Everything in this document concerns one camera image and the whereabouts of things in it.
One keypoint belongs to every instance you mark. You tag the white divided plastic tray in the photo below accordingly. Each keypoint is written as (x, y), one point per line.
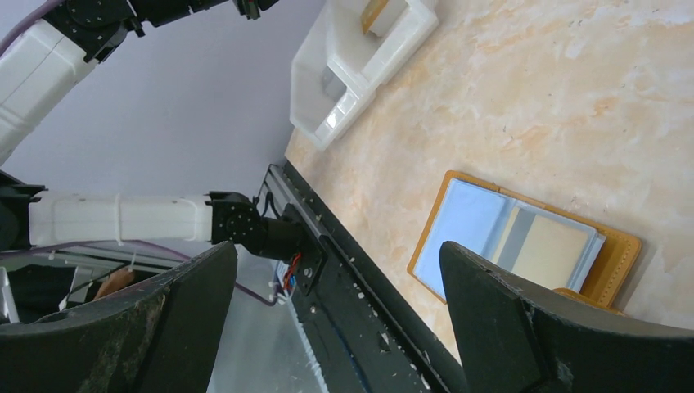
(336, 73)

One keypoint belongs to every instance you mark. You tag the tan leather card holder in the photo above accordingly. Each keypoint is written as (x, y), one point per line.
(473, 212)

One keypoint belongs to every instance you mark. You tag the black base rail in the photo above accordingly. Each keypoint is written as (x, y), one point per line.
(362, 335)

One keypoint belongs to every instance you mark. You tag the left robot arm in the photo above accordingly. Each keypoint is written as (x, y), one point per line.
(43, 58)

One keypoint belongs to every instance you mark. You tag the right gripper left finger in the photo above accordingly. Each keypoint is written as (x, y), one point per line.
(158, 335)

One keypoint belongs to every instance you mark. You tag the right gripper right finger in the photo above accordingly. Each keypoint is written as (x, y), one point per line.
(514, 335)

